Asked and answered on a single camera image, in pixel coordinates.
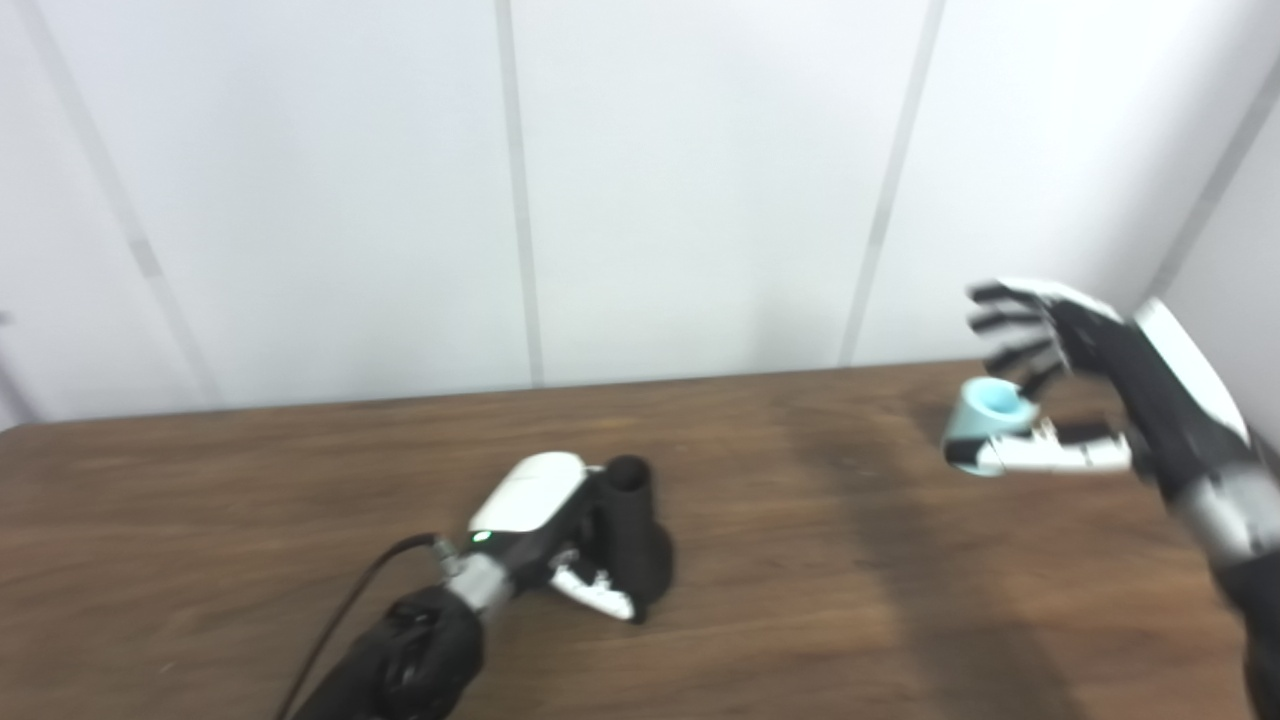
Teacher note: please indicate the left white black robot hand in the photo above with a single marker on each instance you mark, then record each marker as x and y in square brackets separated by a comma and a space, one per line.
[530, 495]

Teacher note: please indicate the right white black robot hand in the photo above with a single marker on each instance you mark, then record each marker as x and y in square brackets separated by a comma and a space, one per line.
[1160, 400]

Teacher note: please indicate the black flared nozzle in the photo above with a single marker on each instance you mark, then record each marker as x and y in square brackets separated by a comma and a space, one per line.
[630, 540]

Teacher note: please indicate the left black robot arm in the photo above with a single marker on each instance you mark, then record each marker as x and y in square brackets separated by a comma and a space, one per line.
[420, 650]

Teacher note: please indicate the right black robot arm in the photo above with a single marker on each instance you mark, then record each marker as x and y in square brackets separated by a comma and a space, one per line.
[1250, 530]

